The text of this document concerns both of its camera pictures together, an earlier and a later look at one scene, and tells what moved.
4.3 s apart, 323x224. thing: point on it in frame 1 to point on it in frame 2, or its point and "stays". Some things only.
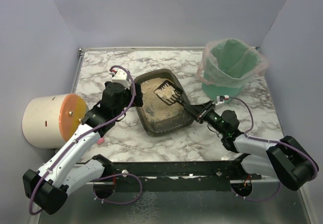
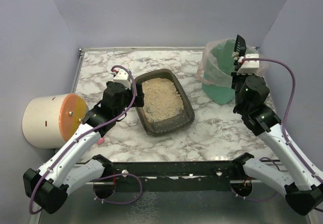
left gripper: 138,98 stays
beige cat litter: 155,109 stays
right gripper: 204,111 to 235,75
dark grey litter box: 156,117 stays
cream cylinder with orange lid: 50,121 stays
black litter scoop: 171,94 to 240,47
